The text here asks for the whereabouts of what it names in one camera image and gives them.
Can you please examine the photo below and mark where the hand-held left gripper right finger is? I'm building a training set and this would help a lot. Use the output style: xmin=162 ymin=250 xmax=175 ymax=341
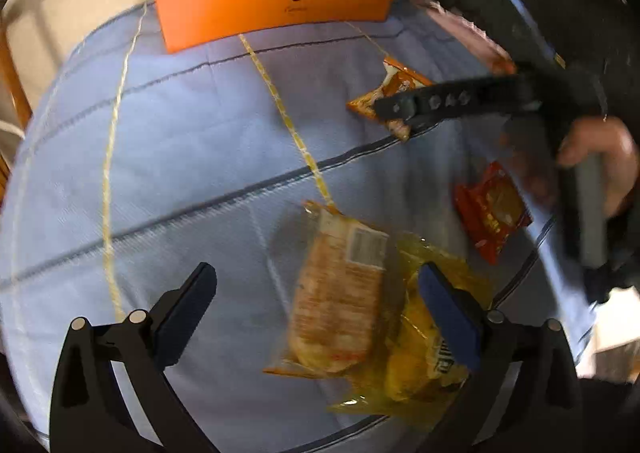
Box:
xmin=417 ymin=262 xmax=585 ymax=453

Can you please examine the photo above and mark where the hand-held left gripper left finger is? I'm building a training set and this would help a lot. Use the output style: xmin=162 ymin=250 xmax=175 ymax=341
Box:
xmin=49 ymin=262 xmax=221 ymax=453

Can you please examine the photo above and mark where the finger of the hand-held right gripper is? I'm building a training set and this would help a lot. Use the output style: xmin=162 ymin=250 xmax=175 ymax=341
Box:
xmin=374 ymin=74 xmax=532 ymax=127

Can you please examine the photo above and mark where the small orange snack packet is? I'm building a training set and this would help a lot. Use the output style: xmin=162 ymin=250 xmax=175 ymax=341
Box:
xmin=347 ymin=58 xmax=436 ymax=141

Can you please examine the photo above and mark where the yellow snack packet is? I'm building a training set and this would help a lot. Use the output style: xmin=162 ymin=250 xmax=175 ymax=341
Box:
xmin=327 ymin=231 xmax=493 ymax=426

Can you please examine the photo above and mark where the clear cracker snack packet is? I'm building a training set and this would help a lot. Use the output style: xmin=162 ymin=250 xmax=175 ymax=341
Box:
xmin=263 ymin=200 xmax=391 ymax=376

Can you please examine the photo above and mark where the person's right hand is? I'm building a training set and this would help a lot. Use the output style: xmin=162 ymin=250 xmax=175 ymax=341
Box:
xmin=556 ymin=117 xmax=640 ymax=219

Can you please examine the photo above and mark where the pink snack packet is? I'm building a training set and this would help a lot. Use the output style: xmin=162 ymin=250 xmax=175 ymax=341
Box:
xmin=427 ymin=3 xmax=517 ymax=76

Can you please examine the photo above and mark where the red snack packet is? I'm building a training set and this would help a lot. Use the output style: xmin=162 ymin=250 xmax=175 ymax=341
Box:
xmin=454 ymin=162 xmax=533 ymax=265

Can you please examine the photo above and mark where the blue striped tablecloth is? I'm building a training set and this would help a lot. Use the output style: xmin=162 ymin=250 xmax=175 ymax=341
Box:
xmin=0 ymin=0 xmax=596 ymax=453

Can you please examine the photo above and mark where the wooden chair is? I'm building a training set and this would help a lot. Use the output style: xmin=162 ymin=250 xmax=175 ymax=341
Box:
xmin=0 ymin=16 xmax=33 ymax=174

